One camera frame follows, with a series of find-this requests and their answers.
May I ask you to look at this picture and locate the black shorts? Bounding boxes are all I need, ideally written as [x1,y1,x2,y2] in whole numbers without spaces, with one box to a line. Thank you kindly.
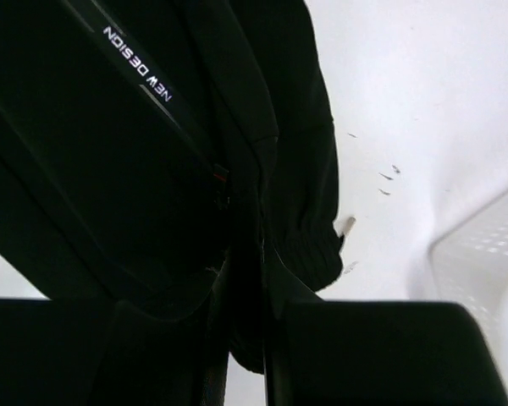
[0,1,344,374]

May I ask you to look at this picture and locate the white plastic basket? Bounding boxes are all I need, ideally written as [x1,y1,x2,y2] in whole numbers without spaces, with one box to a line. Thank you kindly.
[430,191,508,392]

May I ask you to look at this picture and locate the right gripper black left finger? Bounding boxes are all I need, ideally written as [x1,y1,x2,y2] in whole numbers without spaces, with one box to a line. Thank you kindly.
[0,294,228,405]

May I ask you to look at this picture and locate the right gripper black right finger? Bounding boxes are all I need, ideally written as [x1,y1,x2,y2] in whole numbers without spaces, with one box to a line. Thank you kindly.
[266,301,508,405]

